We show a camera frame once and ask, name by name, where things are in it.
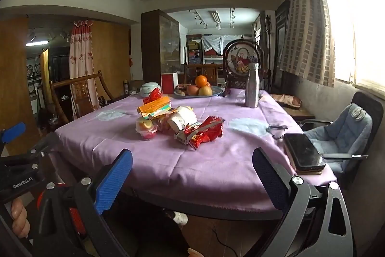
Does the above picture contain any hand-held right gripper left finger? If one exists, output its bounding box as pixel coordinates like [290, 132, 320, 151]
[36, 149, 133, 257]

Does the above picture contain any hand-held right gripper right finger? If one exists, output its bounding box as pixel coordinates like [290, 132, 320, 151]
[252, 148, 354, 257]

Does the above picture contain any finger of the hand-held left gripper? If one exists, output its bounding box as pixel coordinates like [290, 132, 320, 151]
[6, 132, 62, 170]
[0, 122, 27, 157]

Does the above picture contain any red plastic basket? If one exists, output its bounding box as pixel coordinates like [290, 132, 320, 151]
[36, 182, 88, 236]

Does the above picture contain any clear plastic jelly cup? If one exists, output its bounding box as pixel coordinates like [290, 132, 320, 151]
[135, 119, 158, 141]

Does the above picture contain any blue face mask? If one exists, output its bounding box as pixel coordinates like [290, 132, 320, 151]
[228, 118, 270, 137]
[96, 110, 127, 122]

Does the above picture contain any red snack packet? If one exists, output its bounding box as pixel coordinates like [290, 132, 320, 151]
[174, 115, 225, 152]

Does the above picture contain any white printed paper cup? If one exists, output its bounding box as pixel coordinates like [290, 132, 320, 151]
[166, 105, 198, 132]

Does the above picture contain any person's left hand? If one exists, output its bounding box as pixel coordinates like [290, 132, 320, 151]
[10, 198, 31, 238]

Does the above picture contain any brown notebook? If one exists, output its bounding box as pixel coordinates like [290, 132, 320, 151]
[283, 143, 324, 176]

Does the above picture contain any black smartphone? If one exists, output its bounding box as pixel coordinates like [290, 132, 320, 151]
[283, 133, 326, 170]

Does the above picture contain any wooden armchair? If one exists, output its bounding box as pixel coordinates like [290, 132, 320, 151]
[50, 70, 116, 125]

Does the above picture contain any wooden side table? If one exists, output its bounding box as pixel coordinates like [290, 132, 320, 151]
[283, 106, 316, 123]

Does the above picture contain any white sneaker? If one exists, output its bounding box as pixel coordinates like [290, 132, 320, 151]
[173, 211, 188, 226]

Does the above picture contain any purple tablecloth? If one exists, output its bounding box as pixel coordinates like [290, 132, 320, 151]
[54, 88, 337, 213]

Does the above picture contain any pink patterned cloth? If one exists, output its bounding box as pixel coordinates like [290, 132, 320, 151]
[271, 93, 302, 108]

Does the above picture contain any orange yellow carton box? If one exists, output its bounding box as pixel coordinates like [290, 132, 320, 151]
[137, 95, 178, 120]

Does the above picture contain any blue chair cushion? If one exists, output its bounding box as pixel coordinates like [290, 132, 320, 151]
[304, 103, 373, 173]

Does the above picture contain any floral curtain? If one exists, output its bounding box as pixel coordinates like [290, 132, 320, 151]
[69, 20, 101, 119]

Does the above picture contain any silver metal bottle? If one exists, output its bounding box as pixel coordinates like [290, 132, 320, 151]
[244, 62, 260, 108]

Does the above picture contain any red crumpled wrapper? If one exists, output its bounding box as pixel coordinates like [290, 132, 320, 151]
[143, 87, 163, 105]

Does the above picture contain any white lidded ceramic bowl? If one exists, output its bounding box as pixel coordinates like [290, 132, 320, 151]
[140, 82, 163, 98]

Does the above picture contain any blue fruit plate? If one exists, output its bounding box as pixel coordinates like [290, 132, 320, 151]
[174, 85, 224, 99]

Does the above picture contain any red box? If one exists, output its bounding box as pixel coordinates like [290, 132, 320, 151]
[161, 72, 180, 95]

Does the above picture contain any grey padded armchair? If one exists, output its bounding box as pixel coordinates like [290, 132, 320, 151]
[299, 91, 384, 185]

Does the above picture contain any round decorative table screen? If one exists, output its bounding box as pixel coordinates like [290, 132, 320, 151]
[223, 39, 265, 89]

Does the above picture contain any dark wooden cabinet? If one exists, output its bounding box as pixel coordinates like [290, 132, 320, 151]
[141, 9, 181, 83]

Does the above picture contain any checked curtain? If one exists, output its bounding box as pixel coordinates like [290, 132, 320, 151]
[280, 0, 336, 87]

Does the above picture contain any window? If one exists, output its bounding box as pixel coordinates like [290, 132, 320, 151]
[319, 0, 385, 98]

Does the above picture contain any metal key chain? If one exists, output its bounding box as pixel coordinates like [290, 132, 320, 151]
[267, 124, 289, 140]

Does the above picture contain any black cable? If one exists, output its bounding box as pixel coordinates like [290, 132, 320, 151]
[211, 225, 238, 248]

